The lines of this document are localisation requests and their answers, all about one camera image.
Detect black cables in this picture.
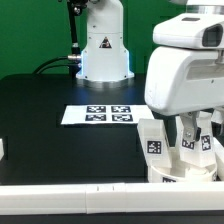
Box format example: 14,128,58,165
32,55,82,75

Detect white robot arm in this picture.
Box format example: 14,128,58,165
77,0,224,141

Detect white front rail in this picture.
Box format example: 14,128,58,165
0,182,224,215

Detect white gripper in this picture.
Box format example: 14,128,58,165
145,13,224,142

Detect white round stool seat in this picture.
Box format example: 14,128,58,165
148,161,217,183

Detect black camera pole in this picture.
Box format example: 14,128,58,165
66,0,88,79

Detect white marker sheet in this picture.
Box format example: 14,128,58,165
61,105,153,125

